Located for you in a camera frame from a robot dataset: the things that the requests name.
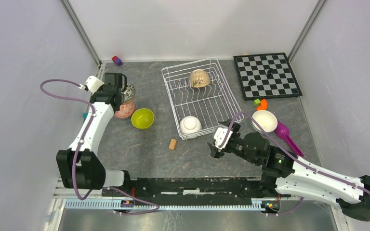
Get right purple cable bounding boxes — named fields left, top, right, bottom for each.
left=218, top=111, right=370, bottom=218

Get green cube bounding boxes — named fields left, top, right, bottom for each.
left=253, top=99, right=261, bottom=107

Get purple scoop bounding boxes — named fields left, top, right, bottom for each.
left=274, top=120, right=304, bottom=157

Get aluminium frame rails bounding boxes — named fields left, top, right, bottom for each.
left=43, top=0, right=352, bottom=231

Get blue patterned bowl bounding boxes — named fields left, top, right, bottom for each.
left=114, top=101, right=135, bottom=119

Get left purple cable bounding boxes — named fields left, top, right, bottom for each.
left=40, top=79, right=160, bottom=216

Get orange curved block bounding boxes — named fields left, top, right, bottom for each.
left=256, top=99, right=268, bottom=110

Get beige flower bowl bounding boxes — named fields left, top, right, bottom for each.
left=189, top=69, right=211, bottom=88

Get yellow-green bowl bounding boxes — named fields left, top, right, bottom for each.
left=131, top=108, right=155, bottom=130

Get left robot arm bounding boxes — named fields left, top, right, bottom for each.
left=56, top=73, right=132, bottom=196

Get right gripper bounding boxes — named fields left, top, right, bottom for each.
left=207, top=118, right=260, bottom=166

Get purple cable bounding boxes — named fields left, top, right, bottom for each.
left=40, top=79, right=160, bottom=216
left=218, top=111, right=370, bottom=218

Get plain white bowl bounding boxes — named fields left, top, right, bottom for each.
left=179, top=116, right=202, bottom=140

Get purple red block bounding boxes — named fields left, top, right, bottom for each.
left=112, top=56, right=123, bottom=66

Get white wire dish rack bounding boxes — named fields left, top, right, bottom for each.
left=161, top=57, right=244, bottom=136

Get wooden block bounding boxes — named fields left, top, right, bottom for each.
left=168, top=139, right=177, bottom=150

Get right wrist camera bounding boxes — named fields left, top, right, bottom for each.
left=213, top=127, right=233, bottom=150

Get white ribbed bowl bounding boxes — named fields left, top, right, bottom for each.
left=252, top=110, right=278, bottom=133

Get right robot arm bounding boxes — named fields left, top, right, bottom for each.
left=209, top=119, right=370, bottom=221

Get black grey chessboard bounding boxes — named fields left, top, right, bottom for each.
left=233, top=52, right=303, bottom=101

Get black chess piece left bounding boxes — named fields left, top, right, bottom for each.
left=248, top=79, right=256, bottom=86

